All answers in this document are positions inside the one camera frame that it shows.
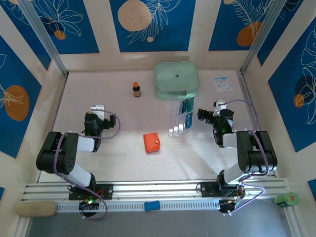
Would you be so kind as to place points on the black controller board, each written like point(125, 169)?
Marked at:
point(228, 206)
point(89, 205)

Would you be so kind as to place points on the teal credit card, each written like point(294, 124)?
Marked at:
point(190, 105)

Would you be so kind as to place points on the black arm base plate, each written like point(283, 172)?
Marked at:
point(208, 188)
point(106, 191)

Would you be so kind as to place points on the aluminium corner extrusion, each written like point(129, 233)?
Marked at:
point(291, 222)

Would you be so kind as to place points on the clear sleeve of blue cards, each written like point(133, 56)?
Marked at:
point(174, 128)

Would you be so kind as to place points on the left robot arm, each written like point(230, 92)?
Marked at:
point(47, 153)

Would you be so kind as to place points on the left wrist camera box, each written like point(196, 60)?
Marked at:
point(97, 108)

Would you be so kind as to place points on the mint green zip pouch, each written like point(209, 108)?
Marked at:
point(175, 79)

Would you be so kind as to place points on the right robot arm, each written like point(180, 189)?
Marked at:
point(247, 150)

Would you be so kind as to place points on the brown bottle orange cap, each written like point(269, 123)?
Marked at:
point(136, 91)

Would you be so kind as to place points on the aluminium extrusion rail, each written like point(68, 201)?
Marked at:
point(153, 190)

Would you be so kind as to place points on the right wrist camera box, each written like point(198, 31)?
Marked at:
point(219, 104)

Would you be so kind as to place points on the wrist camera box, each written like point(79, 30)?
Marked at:
point(219, 104)
point(97, 108)

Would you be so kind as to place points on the blue credit card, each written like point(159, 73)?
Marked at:
point(184, 107)
point(188, 120)

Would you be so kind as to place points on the aluminium frame post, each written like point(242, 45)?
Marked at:
point(265, 37)
point(48, 42)

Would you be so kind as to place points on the blue white sachet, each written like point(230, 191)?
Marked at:
point(223, 84)

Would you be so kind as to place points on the blue foam clip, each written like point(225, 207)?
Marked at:
point(152, 206)

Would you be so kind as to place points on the orange card holder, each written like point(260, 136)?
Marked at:
point(151, 143)

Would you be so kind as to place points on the green tape roll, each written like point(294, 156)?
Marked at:
point(286, 200)

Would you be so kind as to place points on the beige foam pad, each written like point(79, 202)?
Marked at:
point(37, 209)

